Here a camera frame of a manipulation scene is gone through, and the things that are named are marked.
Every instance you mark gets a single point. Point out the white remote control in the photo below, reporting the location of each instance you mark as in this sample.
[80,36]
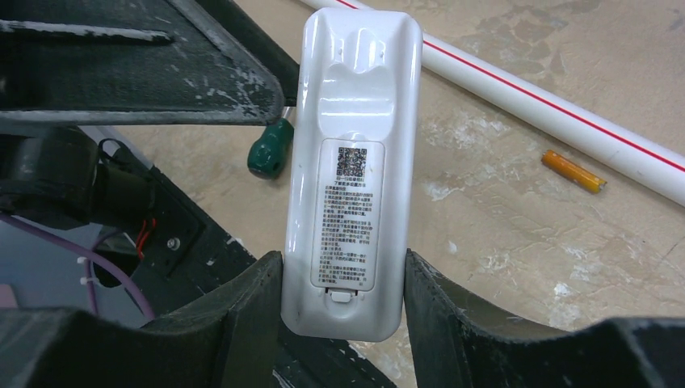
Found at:
[351,174]

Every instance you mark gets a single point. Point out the white PVC pipe frame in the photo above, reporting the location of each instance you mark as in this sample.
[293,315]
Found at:
[652,165]

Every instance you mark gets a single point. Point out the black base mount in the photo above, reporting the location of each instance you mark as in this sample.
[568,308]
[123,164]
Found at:
[188,255]

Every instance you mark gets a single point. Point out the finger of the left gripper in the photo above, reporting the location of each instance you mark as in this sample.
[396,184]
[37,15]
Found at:
[128,62]
[258,43]

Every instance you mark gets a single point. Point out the green stubby screwdriver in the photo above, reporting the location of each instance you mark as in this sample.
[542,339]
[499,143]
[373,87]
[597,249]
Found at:
[268,155]

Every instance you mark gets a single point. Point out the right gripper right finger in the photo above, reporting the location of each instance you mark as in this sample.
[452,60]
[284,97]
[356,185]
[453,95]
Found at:
[459,339]

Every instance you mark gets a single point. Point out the orange battery near pipe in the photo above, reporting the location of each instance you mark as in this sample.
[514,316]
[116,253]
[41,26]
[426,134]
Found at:
[573,172]

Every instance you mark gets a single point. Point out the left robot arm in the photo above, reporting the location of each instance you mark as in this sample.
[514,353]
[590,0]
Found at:
[52,174]

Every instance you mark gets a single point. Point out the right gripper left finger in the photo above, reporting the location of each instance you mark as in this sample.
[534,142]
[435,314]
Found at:
[226,338]

